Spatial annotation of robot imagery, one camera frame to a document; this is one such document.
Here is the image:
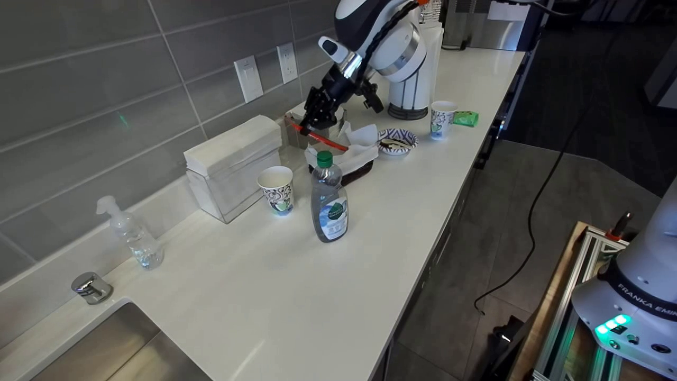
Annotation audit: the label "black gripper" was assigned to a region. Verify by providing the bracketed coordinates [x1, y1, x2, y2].
[299, 63, 360, 138]

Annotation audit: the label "grey napkin holder box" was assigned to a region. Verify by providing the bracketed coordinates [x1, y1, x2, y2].
[284, 101, 350, 150]

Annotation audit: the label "white napkins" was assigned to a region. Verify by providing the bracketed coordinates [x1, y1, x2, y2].
[303, 121, 380, 175]

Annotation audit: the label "small patterned bowl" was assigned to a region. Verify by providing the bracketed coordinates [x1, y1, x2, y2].
[377, 127, 418, 158]

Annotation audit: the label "patterned paper cup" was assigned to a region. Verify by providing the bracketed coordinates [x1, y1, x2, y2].
[256, 166, 296, 218]
[427, 99, 460, 142]

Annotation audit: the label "dish soap bottle green cap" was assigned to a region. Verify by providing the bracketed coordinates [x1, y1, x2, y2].
[309, 149, 352, 245]

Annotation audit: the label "white napkin dispenser box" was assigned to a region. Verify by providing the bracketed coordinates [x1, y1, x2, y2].
[182, 115, 284, 227]

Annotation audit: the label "white paper towel roll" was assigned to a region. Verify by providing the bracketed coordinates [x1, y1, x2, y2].
[388, 19, 447, 115]

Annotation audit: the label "green packet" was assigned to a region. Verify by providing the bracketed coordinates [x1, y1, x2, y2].
[450, 109, 483, 129]

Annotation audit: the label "clear spray bottle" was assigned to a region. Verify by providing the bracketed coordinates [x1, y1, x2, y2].
[96, 195, 164, 274]

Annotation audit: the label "metal counter fitting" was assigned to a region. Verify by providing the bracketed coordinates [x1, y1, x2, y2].
[69, 270, 116, 306]

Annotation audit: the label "steel sink basin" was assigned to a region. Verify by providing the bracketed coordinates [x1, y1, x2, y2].
[28, 299, 214, 381]

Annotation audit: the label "small red black tool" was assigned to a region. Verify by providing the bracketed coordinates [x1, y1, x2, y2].
[611, 209, 635, 239]

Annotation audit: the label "white wall outlet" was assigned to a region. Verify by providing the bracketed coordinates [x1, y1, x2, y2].
[233, 55, 265, 104]
[274, 42, 300, 84]

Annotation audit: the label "black wire towel holder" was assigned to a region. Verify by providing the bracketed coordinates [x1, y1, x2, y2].
[385, 77, 433, 123]

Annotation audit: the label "thin black cable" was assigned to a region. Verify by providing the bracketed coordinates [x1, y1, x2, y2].
[347, 0, 420, 115]

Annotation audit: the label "thick black cable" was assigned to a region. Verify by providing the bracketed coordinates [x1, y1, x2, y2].
[472, 0, 590, 315]

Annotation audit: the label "wooden robot stand frame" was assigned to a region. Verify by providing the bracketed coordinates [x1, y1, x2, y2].
[505, 220, 630, 381]

